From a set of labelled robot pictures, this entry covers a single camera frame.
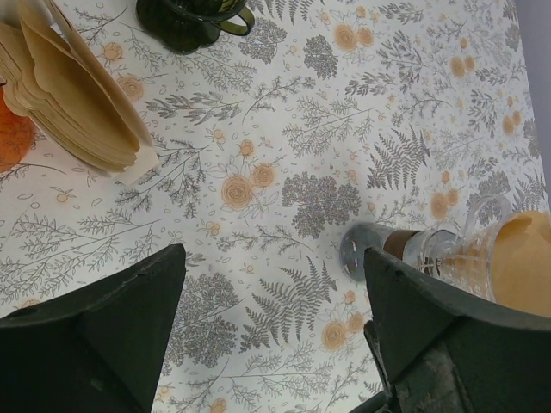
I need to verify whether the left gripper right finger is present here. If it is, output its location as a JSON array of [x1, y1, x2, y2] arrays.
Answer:
[[363, 247, 550, 412]]

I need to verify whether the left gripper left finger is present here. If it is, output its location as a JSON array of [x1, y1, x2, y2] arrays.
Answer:
[[1, 244, 186, 412]]

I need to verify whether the clear glass dripper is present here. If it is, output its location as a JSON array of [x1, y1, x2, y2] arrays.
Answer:
[[418, 194, 512, 302]]

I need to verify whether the glass coffee carafe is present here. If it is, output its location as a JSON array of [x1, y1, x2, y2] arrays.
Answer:
[[339, 221, 460, 283]]

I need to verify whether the brown paper coffee filter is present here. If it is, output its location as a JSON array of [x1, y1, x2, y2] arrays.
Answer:
[[490, 211, 550, 317]]

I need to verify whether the brown coffee filter stack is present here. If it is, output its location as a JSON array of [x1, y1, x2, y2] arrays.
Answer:
[[1, 1, 158, 185]]

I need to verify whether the dark green dripper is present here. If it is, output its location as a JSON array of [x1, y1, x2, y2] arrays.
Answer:
[[135, 0, 255, 53]]

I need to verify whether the glass of orange liquid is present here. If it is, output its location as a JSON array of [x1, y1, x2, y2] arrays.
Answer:
[[0, 86, 35, 172]]

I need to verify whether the floral tablecloth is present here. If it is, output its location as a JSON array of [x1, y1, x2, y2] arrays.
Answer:
[[1, 1, 549, 412]]

